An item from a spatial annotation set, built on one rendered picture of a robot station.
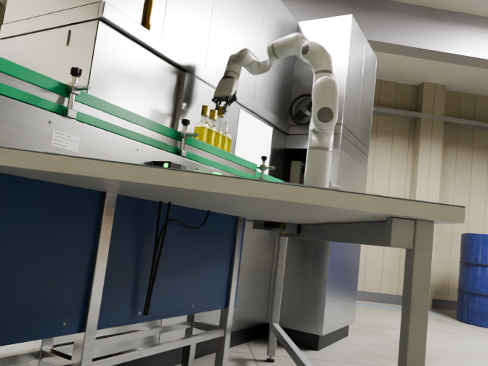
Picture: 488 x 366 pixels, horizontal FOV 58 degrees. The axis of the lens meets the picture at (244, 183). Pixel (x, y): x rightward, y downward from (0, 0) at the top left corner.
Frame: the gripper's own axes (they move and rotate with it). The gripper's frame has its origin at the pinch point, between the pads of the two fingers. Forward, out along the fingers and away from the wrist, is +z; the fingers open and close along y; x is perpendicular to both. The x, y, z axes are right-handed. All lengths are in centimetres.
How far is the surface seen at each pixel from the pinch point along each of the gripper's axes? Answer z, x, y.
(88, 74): 21, -57, -15
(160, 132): 38, -44, 14
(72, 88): 46, -80, 18
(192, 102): -0.3, -6.1, -12.0
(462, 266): -38, 373, 73
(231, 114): -13.2, 24.4, -12.6
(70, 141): 57, -74, 17
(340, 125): -47, 93, 19
